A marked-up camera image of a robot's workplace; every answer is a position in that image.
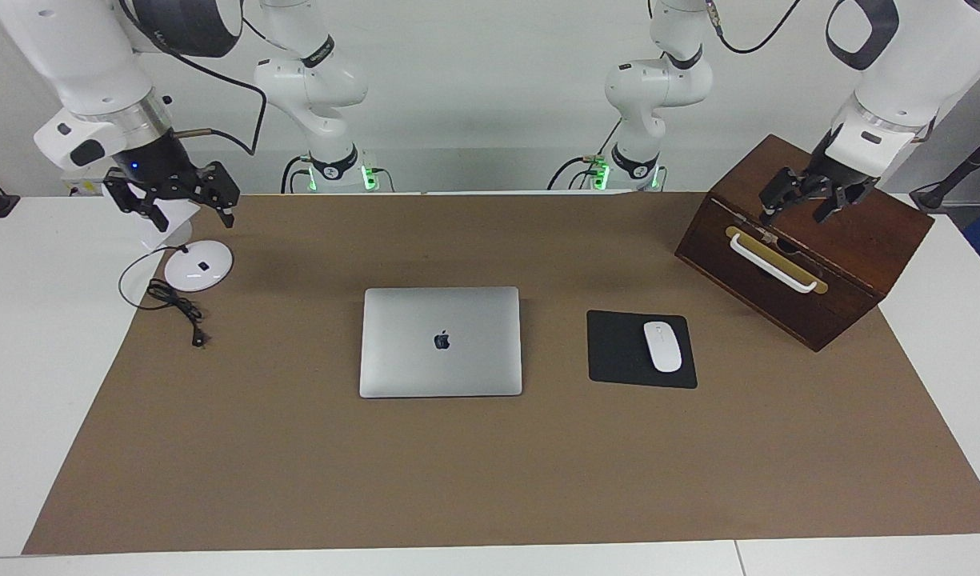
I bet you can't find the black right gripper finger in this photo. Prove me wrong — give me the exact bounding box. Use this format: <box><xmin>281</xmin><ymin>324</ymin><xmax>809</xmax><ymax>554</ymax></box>
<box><xmin>104</xmin><ymin>172</ymin><xmax>170</xmax><ymax>233</ymax></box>
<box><xmin>194</xmin><ymin>162</ymin><xmax>241</xmax><ymax>230</ymax></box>

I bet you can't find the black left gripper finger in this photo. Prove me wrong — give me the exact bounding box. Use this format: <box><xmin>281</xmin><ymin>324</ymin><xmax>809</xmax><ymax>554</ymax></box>
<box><xmin>814</xmin><ymin>178</ymin><xmax>878</xmax><ymax>223</ymax></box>
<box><xmin>758</xmin><ymin>166</ymin><xmax>808</xmax><ymax>226</ymax></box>

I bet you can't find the silver grey laptop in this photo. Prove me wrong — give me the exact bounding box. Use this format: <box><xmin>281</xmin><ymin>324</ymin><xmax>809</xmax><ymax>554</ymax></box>
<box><xmin>359</xmin><ymin>286</ymin><xmax>524</xmax><ymax>399</ymax></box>

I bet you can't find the dark brown wooden box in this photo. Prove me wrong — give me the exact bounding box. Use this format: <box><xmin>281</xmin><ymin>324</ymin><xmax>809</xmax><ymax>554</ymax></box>
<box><xmin>674</xmin><ymin>134</ymin><xmax>935</xmax><ymax>353</ymax></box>

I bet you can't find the white desk lamp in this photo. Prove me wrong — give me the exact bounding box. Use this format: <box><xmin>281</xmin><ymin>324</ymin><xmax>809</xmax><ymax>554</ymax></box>
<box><xmin>102</xmin><ymin>182</ymin><xmax>234</xmax><ymax>292</ymax></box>

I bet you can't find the white power strip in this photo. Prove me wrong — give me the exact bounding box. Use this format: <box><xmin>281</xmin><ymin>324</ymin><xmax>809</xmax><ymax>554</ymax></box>
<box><xmin>60</xmin><ymin>164</ymin><xmax>110</xmax><ymax>197</ymax></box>

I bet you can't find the black stand leg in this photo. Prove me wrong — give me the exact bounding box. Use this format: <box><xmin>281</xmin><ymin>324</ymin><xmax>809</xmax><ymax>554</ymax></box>
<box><xmin>912</xmin><ymin>128</ymin><xmax>980</xmax><ymax>213</ymax></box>

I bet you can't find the white computer mouse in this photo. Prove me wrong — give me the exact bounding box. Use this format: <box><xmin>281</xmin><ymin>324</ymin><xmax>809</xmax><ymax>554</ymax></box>
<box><xmin>643</xmin><ymin>321</ymin><xmax>683</xmax><ymax>374</ymax></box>

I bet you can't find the black mouse pad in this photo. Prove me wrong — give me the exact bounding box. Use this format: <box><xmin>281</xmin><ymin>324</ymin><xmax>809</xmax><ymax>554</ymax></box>
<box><xmin>586</xmin><ymin>310</ymin><xmax>698</xmax><ymax>390</ymax></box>

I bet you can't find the brown table mat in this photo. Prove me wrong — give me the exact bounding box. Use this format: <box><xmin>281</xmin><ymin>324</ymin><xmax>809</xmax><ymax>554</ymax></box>
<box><xmin>22</xmin><ymin>192</ymin><xmax>980</xmax><ymax>555</ymax></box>

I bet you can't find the black right base cable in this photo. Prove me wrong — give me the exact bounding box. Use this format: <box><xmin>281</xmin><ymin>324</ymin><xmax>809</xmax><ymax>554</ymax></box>
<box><xmin>280</xmin><ymin>154</ymin><xmax>314</xmax><ymax>194</ymax></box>

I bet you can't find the black base cable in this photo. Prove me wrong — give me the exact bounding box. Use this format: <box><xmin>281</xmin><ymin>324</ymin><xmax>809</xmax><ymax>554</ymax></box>
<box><xmin>547</xmin><ymin>118</ymin><xmax>622</xmax><ymax>191</ymax></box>
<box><xmin>280</xmin><ymin>154</ymin><xmax>314</xmax><ymax>194</ymax></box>

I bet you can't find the white box handle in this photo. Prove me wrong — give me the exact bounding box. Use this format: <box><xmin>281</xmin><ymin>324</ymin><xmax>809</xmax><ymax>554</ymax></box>
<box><xmin>730</xmin><ymin>232</ymin><xmax>820</xmax><ymax>294</ymax></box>

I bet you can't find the black lamp power cable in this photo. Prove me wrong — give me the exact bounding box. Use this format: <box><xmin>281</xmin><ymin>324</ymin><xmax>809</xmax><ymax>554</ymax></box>
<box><xmin>118</xmin><ymin>244</ymin><xmax>210</xmax><ymax>348</ymax></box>

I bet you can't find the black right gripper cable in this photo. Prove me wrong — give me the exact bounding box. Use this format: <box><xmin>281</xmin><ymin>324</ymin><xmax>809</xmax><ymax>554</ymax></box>
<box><xmin>118</xmin><ymin>0</ymin><xmax>268</xmax><ymax>157</ymax></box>

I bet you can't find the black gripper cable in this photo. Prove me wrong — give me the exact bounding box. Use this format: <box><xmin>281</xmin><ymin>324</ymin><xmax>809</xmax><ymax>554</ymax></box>
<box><xmin>702</xmin><ymin>0</ymin><xmax>802</xmax><ymax>54</ymax></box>
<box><xmin>118</xmin><ymin>0</ymin><xmax>268</xmax><ymax>157</ymax></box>

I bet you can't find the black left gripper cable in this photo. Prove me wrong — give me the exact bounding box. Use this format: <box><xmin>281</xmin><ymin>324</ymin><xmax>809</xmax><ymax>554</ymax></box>
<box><xmin>702</xmin><ymin>0</ymin><xmax>802</xmax><ymax>54</ymax></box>

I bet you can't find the black left base cable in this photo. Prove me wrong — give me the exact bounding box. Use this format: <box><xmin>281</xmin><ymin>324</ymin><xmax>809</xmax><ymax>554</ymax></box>
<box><xmin>547</xmin><ymin>118</ymin><xmax>622</xmax><ymax>191</ymax></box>

